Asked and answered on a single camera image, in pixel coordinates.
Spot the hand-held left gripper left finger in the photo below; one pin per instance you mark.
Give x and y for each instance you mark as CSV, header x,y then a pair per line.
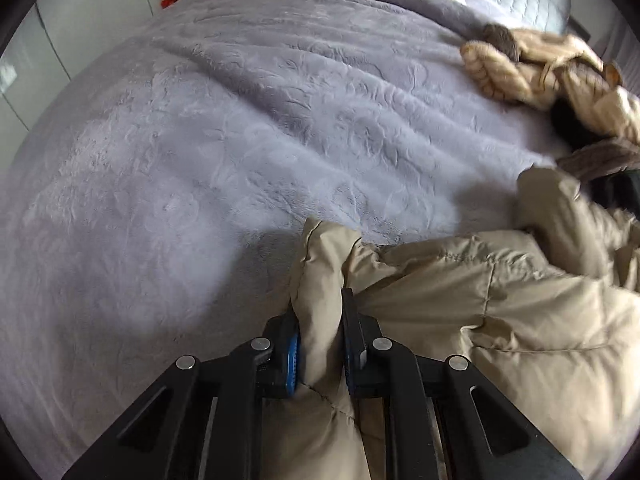
x,y
292,360

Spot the cream striped robe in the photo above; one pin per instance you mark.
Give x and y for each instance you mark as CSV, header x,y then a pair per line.
x,y
525,75

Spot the lilac embossed blanket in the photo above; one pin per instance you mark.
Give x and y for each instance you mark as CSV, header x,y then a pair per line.
x,y
200,135

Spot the white wardrobe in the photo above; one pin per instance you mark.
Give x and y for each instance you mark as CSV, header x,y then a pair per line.
x,y
75,25

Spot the beige puffer jacket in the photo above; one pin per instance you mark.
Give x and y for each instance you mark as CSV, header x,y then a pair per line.
x,y
525,320

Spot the black folded garment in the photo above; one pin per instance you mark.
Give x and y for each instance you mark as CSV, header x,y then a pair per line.
x,y
572,127

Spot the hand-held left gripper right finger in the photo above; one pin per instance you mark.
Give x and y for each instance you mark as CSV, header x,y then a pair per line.
x,y
348,355

